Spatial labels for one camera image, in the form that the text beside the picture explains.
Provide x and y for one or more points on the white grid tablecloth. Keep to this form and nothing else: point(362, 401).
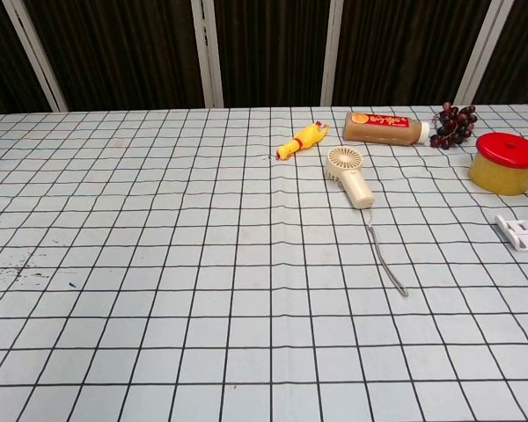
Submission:
point(229, 281)

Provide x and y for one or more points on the yellow rubber chicken toy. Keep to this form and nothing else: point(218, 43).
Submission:
point(300, 141)

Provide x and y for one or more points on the dark purple grape bunch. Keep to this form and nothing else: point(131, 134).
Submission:
point(453, 125)

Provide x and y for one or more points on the brown drink bottle red label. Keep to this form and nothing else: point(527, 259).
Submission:
point(380, 127)

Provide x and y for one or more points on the beige handheld fan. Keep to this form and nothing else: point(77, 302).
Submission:
point(348, 177)

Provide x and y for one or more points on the white partition frame post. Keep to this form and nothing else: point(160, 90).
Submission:
point(479, 53)
point(37, 55)
point(332, 53)
point(207, 53)

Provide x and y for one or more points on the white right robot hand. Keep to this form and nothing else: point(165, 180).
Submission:
point(527, 233)

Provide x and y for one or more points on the yellow container with red lid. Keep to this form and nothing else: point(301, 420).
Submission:
point(506, 162)

